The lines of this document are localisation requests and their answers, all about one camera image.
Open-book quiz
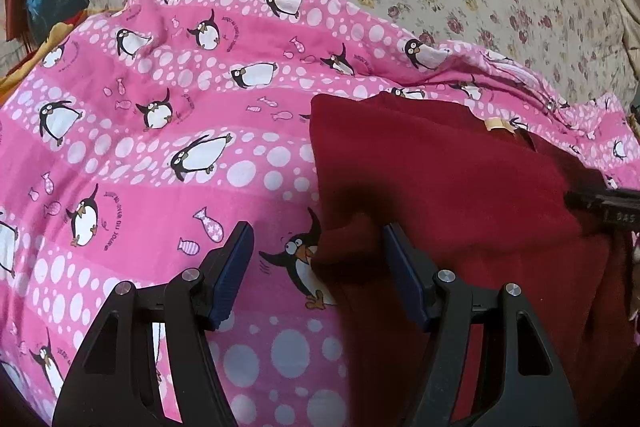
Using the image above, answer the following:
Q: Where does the dark red garment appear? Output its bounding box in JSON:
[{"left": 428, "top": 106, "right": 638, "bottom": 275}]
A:
[{"left": 310, "top": 93, "right": 639, "bottom": 426}]

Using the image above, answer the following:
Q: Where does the pink penguin blanket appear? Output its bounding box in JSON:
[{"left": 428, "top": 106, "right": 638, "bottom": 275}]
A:
[{"left": 1, "top": 0, "right": 639, "bottom": 426}]

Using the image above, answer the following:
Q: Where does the yellow cloth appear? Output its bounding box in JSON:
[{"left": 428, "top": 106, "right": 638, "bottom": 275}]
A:
[{"left": 0, "top": 23, "right": 74, "bottom": 105}]

